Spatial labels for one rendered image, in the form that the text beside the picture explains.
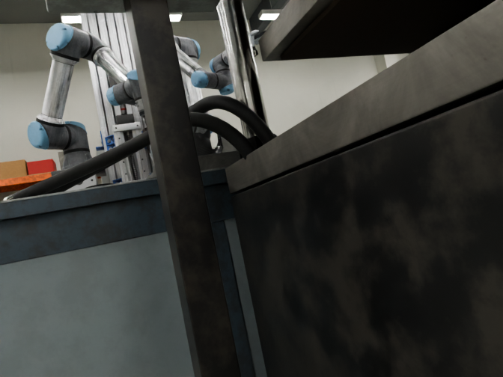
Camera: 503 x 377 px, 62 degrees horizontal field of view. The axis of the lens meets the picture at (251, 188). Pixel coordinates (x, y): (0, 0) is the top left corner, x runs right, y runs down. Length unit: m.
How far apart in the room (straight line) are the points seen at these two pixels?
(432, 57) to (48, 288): 0.85
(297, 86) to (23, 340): 7.63
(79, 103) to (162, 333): 6.38
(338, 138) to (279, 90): 7.56
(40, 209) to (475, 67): 0.84
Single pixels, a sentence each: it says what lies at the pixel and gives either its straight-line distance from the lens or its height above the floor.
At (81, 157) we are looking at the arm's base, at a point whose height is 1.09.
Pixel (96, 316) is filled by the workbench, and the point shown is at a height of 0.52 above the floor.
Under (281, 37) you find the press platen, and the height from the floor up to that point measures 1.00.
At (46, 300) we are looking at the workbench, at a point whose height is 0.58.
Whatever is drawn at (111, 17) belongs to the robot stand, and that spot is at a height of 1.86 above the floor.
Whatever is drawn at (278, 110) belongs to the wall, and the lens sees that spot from 7.95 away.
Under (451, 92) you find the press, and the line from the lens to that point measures 0.41.
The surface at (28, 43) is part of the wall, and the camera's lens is 7.64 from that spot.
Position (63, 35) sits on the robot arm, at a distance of 1.96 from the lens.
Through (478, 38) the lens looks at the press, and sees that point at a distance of 0.40.
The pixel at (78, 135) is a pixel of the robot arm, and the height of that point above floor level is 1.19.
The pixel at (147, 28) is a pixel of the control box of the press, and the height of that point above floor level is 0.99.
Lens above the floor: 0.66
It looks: 4 degrees up
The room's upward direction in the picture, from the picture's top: 12 degrees counter-clockwise
